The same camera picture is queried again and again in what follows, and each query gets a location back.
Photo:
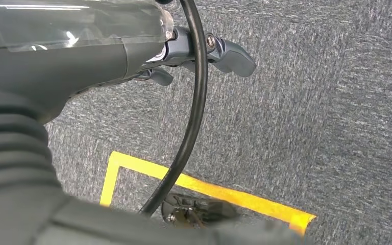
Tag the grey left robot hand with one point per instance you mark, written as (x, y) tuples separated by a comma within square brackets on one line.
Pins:
[(64, 67)]

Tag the black robot foot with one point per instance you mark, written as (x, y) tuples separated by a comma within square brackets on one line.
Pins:
[(199, 209)]

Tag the yellow floor tape frame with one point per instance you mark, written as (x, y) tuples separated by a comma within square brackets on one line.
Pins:
[(223, 192)]

